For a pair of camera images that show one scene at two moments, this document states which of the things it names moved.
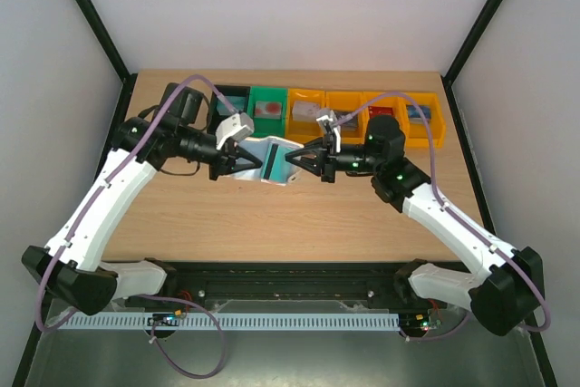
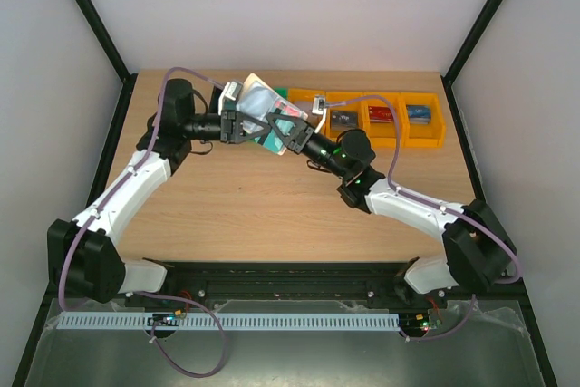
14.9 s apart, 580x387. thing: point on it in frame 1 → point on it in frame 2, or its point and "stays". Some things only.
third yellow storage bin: (390, 106) stays
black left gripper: (226, 163) → (231, 132)
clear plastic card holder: (271, 150) → (258, 99)
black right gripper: (326, 163) → (302, 138)
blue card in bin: (415, 116) stays
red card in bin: (381, 111) stays
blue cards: (259, 149) → (257, 101)
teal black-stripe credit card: (275, 167) → (273, 141)
